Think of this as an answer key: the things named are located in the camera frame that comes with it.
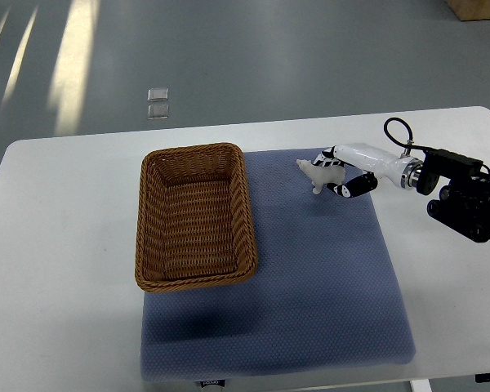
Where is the wooden box corner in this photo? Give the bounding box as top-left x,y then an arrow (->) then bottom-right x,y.
445,0 -> 490,21

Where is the clear floor tile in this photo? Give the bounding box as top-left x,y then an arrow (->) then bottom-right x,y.
148,87 -> 169,102
148,103 -> 169,119

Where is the black label tag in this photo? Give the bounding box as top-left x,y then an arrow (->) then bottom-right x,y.
200,379 -> 225,388

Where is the lower clear floor tile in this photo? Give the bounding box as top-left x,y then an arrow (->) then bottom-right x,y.
148,103 -> 169,119

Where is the brown wicker basket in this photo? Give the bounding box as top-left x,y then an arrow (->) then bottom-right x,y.
135,143 -> 258,293

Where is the white bear figurine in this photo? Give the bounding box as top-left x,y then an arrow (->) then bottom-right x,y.
296,159 -> 345,194

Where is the upper clear floor tile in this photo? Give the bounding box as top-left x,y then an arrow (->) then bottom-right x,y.
148,87 -> 169,102

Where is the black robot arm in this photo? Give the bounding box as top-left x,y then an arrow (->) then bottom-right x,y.
383,117 -> 490,243

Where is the blue textured mat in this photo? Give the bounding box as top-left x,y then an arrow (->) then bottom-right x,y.
140,149 -> 415,382

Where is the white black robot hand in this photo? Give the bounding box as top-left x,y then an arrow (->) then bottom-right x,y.
312,143 -> 423,198

